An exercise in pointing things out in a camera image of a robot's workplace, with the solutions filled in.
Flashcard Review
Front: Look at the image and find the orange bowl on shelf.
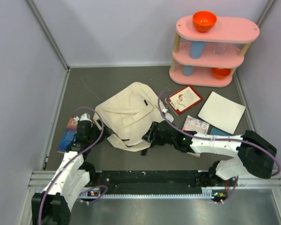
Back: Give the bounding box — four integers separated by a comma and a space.
212, 67, 231, 79
192, 11, 217, 32

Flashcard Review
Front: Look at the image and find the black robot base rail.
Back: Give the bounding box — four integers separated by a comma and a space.
88, 170, 214, 195

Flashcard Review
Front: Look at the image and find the red cover book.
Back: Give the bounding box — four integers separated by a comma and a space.
165, 85, 203, 116

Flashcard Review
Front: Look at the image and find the blue cup on bottom shelf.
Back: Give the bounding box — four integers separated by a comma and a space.
182, 65, 194, 76

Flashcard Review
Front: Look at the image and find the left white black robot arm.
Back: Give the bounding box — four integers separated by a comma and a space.
31, 119, 107, 225

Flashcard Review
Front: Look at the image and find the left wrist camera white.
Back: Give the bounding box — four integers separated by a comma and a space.
74, 113, 92, 122

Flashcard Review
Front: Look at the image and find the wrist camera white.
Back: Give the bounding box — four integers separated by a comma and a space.
162, 108, 174, 123
74, 113, 92, 122

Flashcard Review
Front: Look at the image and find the orange bowl on top shelf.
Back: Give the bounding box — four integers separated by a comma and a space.
192, 11, 217, 32

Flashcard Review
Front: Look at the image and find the pink three-tier shelf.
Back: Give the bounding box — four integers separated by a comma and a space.
170, 15, 260, 88

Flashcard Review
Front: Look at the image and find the orange bowl on bottom shelf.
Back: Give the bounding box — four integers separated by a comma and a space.
212, 67, 231, 79

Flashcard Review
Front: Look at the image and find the small blue notebook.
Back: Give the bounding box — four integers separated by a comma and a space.
210, 127, 230, 136

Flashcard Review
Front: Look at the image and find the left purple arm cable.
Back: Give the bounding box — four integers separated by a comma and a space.
37, 106, 108, 225

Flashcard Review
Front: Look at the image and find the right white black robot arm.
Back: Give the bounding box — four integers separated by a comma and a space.
142, 121, 277, 187

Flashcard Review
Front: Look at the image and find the clear glass on middle shelf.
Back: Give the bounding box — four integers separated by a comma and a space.
213, 43, 229, 54

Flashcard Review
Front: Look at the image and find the blue cup on middle shelf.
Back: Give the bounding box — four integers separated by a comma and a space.
189, 41, 206, 59

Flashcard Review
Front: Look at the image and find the blue orange paperback book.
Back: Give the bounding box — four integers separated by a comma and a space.
57, 117, 77, 153

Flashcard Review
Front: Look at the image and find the cream canvas student backpack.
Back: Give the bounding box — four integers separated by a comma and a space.
95, 82, 166, 152

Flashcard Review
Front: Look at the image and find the white square notebook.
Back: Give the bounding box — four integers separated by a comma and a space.
198, 91, 246, 135

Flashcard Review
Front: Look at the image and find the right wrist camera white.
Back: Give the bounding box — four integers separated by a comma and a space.
162, 108, 174, 123

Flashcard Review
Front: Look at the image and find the blue cup on shelf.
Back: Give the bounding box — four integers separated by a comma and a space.
182, 65, 194, 76
189, 41, 206, 59

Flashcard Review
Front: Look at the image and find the floral pink white book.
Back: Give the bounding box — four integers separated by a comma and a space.
182, 115, 210, 134

